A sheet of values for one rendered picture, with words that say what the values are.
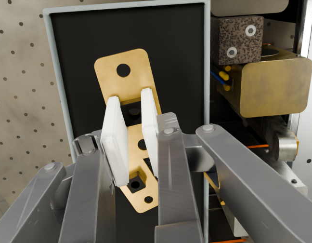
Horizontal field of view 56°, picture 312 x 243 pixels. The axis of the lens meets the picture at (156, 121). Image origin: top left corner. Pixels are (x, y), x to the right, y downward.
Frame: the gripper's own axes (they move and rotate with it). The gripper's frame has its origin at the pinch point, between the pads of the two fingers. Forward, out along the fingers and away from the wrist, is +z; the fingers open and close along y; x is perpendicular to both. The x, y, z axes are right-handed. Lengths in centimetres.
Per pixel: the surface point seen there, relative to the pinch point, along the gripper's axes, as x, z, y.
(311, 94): -12.5, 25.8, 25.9
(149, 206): -13.5, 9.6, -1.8
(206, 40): 2.7, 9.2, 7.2
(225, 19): 3.2, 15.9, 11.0
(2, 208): -84, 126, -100
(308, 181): -29.2, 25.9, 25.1
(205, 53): 1.6, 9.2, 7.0
